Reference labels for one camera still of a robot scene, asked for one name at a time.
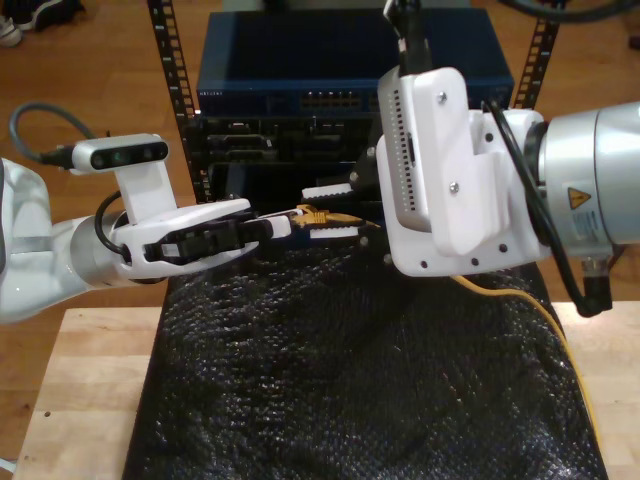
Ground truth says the wrist thin black cable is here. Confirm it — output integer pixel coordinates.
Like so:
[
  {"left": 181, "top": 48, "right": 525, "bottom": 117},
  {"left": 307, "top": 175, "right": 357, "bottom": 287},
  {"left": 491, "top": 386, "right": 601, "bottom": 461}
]
[{"left": 93, "top": 192, "right": 134, "bottom": 254}]

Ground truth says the blue network switch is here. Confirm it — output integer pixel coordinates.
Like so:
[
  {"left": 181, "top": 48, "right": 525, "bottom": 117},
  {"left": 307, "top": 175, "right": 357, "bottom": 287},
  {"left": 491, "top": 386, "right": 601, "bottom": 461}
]
[{"left": 195, "top": 10, "right": 516, "bottom": 119}]

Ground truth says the black perforated rack post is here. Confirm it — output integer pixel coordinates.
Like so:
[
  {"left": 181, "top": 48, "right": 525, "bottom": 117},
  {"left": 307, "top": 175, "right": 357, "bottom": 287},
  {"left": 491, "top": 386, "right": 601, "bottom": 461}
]
[
  {"left": 512, "top": 14, "right": 564, "bottom": 111},
  {"left": 146, "top": 0, "right": 211, "bottom": 221}
]

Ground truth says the black bubble mat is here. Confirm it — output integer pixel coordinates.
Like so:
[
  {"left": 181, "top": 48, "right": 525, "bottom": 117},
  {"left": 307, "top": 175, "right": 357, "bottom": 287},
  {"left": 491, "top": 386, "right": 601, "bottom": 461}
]
[{"left": 122, "top": 244, "right": 609, "bottom": 480}]

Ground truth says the dark shoe with white stripe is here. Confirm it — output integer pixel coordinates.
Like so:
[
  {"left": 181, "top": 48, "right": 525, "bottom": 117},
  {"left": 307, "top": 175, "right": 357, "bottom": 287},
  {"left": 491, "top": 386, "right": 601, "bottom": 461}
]
[{"left": 10, "top": 0, "right": 87, "bottom": 32}]

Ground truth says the black rack server unit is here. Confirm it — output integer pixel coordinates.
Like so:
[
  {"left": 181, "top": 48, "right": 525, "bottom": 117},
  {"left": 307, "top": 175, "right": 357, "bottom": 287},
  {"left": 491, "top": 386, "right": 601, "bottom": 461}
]
[{"left": 182, "top": 113, "right": 381, "bottom": 166}]

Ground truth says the yellow network cable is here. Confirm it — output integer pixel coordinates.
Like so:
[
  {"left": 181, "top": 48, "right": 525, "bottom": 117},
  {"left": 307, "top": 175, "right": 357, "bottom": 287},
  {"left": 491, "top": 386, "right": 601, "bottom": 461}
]
[{"left": 294, "top": 203, "right": 609, "bottom": 480}]

